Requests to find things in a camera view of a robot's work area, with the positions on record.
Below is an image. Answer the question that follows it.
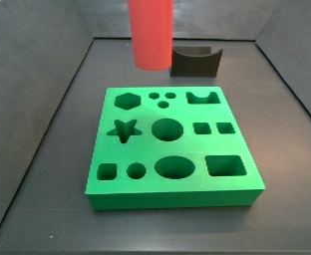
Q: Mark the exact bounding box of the red oval cylinder peg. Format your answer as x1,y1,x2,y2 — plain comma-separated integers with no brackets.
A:
128,0,173,71

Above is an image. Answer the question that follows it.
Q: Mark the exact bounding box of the green shape sorter block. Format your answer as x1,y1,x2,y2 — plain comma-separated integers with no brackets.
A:
85,87,264,210

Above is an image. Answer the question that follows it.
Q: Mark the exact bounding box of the black curved cradle block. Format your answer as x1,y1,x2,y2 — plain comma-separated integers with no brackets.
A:
169,46,222,78

